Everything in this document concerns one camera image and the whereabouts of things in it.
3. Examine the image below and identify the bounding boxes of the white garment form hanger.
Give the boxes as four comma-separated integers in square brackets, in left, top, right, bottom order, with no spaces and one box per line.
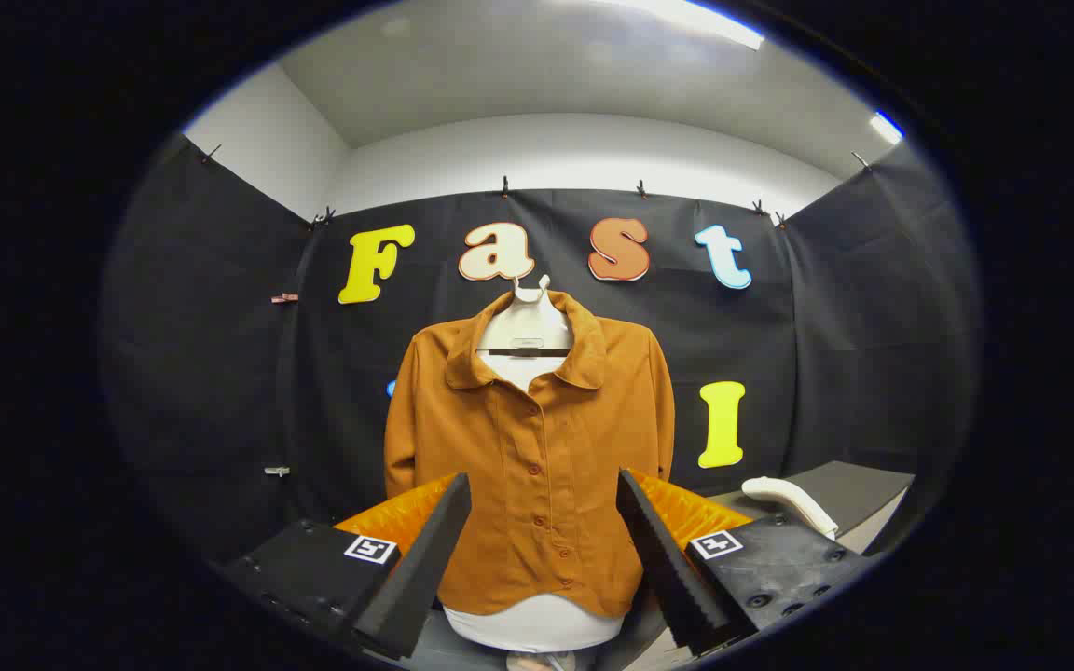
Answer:
[444,275,627,653]

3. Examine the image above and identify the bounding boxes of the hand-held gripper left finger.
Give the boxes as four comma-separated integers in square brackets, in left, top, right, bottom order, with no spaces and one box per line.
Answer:
[220,471,473,661]

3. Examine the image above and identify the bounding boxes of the white garment steamer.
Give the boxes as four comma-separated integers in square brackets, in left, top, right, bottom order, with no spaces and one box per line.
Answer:
[742,476,839,540]

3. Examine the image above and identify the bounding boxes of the long ceiling light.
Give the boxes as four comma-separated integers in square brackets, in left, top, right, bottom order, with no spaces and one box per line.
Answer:
[593,0,766,49]

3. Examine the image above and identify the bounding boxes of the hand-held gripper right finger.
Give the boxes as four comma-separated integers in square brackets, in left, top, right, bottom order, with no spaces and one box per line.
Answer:
[616,468,878,658]

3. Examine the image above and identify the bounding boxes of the orange button-up jacket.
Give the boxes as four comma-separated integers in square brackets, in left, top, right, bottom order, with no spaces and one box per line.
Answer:
[383,289,678,618]

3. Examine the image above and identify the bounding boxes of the row of black clips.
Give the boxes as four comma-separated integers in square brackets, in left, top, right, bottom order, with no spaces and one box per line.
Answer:
[201,143,871,229]

